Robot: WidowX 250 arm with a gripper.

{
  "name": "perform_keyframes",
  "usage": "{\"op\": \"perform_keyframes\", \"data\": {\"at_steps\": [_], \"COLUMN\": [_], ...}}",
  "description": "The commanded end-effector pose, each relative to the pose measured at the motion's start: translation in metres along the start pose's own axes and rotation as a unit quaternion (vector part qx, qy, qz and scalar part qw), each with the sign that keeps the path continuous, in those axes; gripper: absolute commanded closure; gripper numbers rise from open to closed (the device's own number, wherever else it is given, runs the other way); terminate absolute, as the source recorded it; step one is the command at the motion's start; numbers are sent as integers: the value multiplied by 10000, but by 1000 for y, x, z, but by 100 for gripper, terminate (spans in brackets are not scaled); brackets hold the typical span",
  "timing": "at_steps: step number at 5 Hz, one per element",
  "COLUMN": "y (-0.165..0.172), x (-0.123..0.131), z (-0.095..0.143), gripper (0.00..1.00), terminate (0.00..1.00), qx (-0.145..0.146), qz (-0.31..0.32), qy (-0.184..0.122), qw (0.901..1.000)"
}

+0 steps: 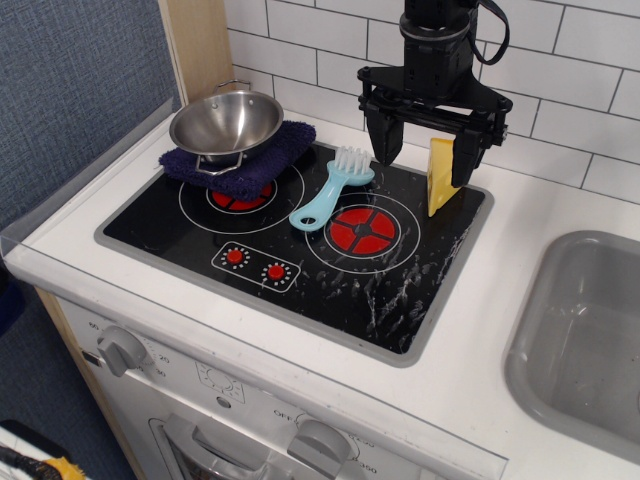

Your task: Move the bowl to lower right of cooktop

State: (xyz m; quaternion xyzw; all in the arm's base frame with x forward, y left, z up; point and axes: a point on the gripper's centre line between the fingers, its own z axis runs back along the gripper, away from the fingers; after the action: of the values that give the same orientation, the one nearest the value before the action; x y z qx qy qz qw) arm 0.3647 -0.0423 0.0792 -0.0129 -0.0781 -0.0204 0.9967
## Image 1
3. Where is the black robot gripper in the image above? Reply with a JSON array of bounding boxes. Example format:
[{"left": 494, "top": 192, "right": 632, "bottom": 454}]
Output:
[{"left": 357, "top": 10, "right": 513, "bottom": 187}]

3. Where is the stainless steel bowl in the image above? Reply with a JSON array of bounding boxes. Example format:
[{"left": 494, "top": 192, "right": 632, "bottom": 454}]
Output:
[{"left": 169, "top": 79, "right": 284, "bottom": 177}]

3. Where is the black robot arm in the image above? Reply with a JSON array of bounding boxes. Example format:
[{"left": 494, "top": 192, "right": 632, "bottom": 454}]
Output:
[{"left": 357, "top": 1, "right": 513, "bottom": 187}]

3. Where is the black toy cooktop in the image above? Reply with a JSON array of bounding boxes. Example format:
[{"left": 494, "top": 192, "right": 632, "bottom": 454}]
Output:
[{"left": 95, "top": 144, "right": 493, "bottom": 368}]

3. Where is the yellow cheese wedge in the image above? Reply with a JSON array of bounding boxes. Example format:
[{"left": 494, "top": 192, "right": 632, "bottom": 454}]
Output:
[{"left": 427, "top": 138, "right": 459, "bottom": 217}]

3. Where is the light blue dish brush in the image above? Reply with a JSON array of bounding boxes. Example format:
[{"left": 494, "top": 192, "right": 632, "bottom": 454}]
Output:
[{"left": 289, "top": 147, "right": 375, "bottom": 232}]

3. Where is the purple folded cloth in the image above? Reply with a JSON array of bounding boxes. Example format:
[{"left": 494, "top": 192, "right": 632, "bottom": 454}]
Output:
[{"left": 158, "top": 119, "right": 318, "bottom": 201}]

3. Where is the grey sink basin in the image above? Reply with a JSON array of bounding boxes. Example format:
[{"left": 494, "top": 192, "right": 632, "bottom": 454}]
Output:
[{"left": 505, "top": 231, "right": 639, "bottom": 463}]

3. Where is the grey right oven knob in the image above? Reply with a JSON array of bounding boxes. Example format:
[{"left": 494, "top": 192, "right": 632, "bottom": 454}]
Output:
[{"left": 287, "top": 420, "right": 351, "bottom": 479}]

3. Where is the grey oven knob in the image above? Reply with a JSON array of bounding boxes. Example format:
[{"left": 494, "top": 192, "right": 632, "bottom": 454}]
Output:
[
  {"left": 287, "top": 420, "right": 351, "bottom": 479},
  {"left": 97, "top": 326, "right": 147, "bottom": 377}
]

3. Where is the white toy oven front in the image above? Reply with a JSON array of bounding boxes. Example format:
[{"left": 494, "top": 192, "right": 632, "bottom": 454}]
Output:
[{"left": 59, "top": 300, "right": 506, "bottom": 479}]

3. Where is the grey left oven knob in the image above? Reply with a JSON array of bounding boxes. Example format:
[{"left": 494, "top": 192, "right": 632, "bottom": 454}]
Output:
[{"left": 97, "top": 326, "right": 147, "bottom": 377}]

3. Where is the yellow black object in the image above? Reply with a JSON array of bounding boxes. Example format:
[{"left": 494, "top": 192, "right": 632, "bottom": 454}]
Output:
[{"left": 1, "top": 446, "right": 86, "bottom": 480}]

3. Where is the wooden side post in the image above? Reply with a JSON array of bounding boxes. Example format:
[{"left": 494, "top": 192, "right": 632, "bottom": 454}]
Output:
[{"left": 158, "top": 0, "right": 234, "bottom": 106}]

